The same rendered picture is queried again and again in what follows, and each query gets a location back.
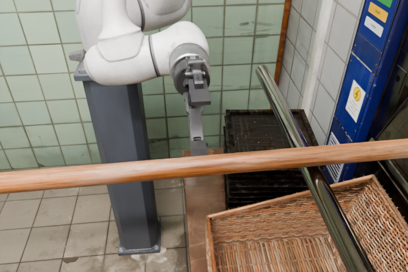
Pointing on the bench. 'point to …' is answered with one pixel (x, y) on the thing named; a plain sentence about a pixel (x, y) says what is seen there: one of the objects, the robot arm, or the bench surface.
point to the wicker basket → (306, 232)
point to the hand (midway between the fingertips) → (200, 133)
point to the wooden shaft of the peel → (200, 166)
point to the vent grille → (335, 170)
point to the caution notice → (355, 101)
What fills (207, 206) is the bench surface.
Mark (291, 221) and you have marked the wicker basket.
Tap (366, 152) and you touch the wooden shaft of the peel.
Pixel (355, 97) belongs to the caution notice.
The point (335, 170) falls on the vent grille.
